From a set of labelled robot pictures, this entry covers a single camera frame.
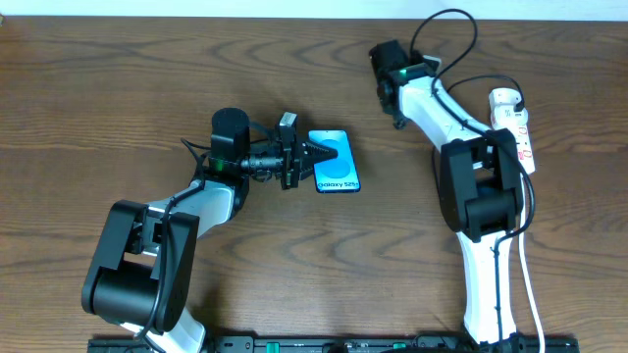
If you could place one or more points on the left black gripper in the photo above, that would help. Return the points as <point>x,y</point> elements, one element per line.
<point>290,162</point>

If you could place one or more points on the blue Galaxy smartphone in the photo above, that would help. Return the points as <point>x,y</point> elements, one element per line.
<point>337,175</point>

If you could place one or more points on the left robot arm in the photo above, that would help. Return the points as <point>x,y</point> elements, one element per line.
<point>140,272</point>

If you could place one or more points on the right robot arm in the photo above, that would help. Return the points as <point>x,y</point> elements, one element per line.
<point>480,185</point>

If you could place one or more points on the white power strip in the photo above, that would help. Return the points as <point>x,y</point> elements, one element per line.
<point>507,112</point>

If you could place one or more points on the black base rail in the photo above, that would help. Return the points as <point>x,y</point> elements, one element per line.
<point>426,342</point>

